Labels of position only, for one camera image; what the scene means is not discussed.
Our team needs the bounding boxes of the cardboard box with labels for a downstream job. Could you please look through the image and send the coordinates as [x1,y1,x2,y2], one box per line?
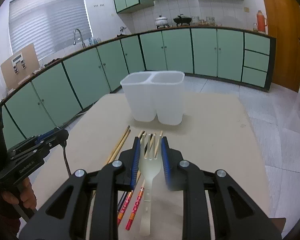
[0,43,40,90]

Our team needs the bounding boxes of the plain wooden chopstick outer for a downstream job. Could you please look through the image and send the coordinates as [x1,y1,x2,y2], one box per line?
[104,126,130,165]

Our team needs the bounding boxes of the orange thermos flask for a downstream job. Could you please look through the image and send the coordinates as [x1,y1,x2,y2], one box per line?
[256,10,267,33]

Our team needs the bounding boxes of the chrome sink faucet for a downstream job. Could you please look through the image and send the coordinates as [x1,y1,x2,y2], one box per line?
[72,28,87,49]

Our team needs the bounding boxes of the black wok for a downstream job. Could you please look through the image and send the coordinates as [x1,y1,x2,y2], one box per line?
[173,14,192,27]

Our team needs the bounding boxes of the left hand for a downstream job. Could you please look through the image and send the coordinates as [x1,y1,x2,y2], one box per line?
[1,177,37,210]

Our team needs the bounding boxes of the white window blind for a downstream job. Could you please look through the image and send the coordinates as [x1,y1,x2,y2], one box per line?
[8,0,92,60]

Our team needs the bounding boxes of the white cooking pot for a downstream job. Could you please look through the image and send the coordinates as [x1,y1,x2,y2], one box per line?
[155,15,170,29]

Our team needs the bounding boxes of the wooden chopstick rightmost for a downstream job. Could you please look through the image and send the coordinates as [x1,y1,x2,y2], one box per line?
[154,131,163,158]

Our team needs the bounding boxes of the plain wooden chopstick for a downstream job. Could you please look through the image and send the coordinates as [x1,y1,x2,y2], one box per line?
[104,131,130,166]
[104,126,130,165]

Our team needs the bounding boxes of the green kitchen base cabinets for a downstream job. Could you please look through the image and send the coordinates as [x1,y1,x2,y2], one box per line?
[1,26,276,147]

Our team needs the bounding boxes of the white twin-compartment utensil holder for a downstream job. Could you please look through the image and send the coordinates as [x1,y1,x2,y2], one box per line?
[120,70,185,126]

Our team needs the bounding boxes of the glass jars on counter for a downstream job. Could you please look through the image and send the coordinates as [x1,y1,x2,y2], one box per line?
[190,16,223,27]

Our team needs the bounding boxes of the white plastic fork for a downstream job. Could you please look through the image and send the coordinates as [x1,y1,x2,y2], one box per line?
[139,137,162,236]

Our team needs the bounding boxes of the black chopstick left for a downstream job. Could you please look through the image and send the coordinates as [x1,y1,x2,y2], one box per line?
[117,191,128,212]

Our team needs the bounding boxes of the dark metal spoon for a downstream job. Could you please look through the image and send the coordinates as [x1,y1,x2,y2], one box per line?
[60,141,71,177]

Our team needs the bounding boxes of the plain wooden chopstick inner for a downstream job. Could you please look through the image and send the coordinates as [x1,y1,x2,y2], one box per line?
[104,131,130,166]

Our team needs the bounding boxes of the wooden door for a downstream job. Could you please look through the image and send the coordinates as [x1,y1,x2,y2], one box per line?
[264,0,300,92]

